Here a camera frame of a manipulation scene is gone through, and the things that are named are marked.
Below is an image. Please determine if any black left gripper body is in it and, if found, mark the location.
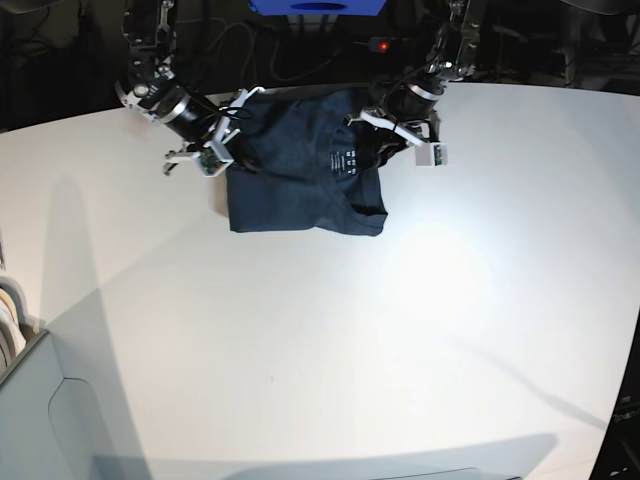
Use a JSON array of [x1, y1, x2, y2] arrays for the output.
[[346, 82, 443, 146]]

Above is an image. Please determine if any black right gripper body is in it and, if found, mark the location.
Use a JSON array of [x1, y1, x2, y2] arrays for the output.
[[160, 86, 265, 175]]

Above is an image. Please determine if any dark blue T-shirt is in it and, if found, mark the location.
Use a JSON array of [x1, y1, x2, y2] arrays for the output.
[[226, 88, 388, 237]]

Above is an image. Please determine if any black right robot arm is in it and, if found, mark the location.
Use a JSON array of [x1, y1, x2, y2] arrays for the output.
[[116, 1, 265, 178]]

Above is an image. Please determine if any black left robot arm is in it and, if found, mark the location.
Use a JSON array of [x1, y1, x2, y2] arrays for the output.
[[345, 1, 488, 174]]

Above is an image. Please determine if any black power strip red light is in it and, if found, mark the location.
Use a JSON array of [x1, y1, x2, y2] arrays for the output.
[[367, 37, 410, 55]]

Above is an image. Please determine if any blue box with oval hole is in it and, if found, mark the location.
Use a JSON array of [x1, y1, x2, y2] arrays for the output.
[[248, 0, 386, 16]]

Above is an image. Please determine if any grey plastic bin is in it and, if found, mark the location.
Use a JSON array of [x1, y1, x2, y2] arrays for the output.
[[0, 277, 151, 480]]

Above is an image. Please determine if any grey looped cable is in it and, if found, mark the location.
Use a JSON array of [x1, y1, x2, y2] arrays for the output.
[[192, 19, 346, 84]]

